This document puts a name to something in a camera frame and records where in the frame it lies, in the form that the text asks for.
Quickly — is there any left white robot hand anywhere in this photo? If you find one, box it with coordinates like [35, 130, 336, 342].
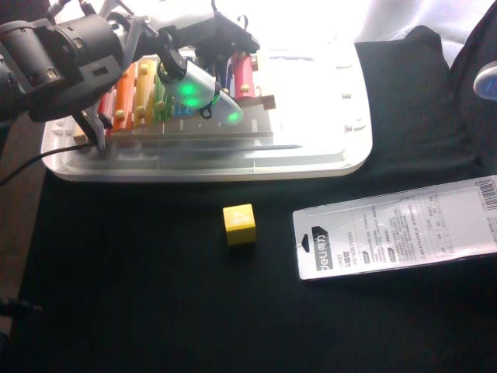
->
[143, 0, 261, 127]

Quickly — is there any rainbow wooden xylophone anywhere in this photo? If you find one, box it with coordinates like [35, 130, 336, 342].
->
[72, 48, 277, 143]

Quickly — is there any silver blister package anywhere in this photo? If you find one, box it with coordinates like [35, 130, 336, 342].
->
[291, 174, 497, 282]

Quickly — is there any white plastic tray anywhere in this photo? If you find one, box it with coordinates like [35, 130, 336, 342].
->
[40, 46, 374, 183]

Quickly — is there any yellow wooden block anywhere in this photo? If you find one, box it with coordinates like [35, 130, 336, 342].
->
[222, 203, 259, 248]

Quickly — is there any black table cloth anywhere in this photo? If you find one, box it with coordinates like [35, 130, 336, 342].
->
[0, 25, 497, 373]

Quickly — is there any thin black cable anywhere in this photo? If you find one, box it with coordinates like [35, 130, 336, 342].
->
[0, 143, 95, 187]

